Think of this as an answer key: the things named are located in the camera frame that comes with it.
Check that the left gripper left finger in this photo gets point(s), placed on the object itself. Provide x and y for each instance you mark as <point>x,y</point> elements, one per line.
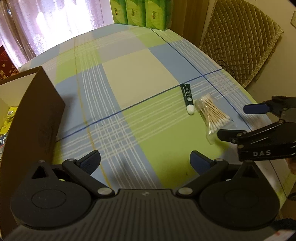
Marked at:
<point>81,170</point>

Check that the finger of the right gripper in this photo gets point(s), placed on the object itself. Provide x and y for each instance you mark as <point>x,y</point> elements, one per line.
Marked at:
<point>233,136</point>
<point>256,108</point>

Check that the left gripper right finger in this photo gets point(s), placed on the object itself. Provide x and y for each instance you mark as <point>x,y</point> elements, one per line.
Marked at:
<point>208,170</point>

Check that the cotton swab bag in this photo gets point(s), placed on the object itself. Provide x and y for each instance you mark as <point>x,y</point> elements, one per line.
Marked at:
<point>214,118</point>

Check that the small dark green tube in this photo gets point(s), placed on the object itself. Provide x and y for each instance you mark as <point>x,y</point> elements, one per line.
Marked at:
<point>188,99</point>

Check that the yellow snack packet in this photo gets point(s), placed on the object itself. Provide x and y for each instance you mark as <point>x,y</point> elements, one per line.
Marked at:
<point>8,121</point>

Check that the blue dental floss box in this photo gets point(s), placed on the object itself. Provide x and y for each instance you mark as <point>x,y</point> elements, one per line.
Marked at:
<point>2,143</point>

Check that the right hand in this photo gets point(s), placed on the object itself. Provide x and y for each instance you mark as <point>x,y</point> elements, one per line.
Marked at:
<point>292,165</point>

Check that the brown cardboard storage box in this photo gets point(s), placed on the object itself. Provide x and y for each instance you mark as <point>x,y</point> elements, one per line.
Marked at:
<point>32,134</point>

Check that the quilted chair cushion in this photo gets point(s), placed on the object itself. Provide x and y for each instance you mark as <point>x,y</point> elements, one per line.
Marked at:
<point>241,38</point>

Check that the checkered tablecloth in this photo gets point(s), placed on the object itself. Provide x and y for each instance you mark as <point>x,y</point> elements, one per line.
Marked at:
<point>121,87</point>

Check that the red gift bag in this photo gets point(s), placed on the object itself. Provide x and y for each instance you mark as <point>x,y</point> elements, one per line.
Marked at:
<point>7,68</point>

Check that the green tissue pack stack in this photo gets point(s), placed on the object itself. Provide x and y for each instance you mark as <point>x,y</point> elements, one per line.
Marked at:
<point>143,13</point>

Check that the purple curtain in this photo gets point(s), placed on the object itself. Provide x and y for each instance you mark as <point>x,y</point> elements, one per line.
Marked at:
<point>29,28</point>

